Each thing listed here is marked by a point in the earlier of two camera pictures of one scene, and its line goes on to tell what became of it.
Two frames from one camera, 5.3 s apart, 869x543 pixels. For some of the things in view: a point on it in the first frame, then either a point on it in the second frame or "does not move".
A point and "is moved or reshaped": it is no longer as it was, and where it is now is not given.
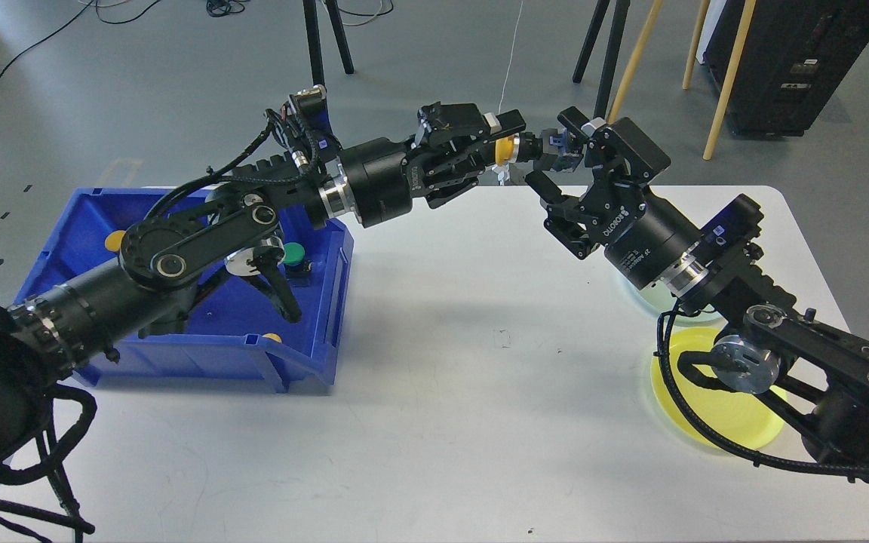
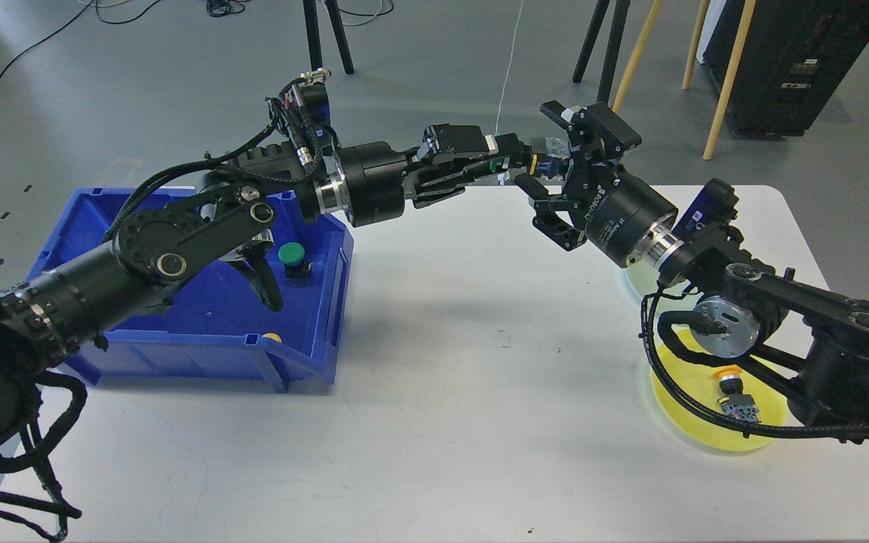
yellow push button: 505,149 is moved or reshaped
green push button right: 298,268 does not move
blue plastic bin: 235,335 does not move
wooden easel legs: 733,61 does not move
